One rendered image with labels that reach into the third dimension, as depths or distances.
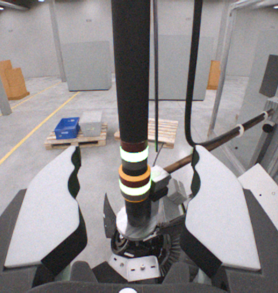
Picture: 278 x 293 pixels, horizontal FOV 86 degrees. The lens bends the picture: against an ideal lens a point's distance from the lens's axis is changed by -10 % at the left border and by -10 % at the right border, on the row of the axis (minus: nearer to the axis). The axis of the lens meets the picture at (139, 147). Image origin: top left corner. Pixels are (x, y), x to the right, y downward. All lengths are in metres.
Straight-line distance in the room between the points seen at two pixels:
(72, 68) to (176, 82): 4.28
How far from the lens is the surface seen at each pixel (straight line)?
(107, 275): 0.66
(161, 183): 0.26
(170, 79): 5.81
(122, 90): 0.16
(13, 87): 8.44
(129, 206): 0.26
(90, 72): 7.53
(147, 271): 0.53
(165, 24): 12.48
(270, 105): 0.70
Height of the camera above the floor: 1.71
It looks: 33 degrees down
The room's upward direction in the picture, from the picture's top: straight up
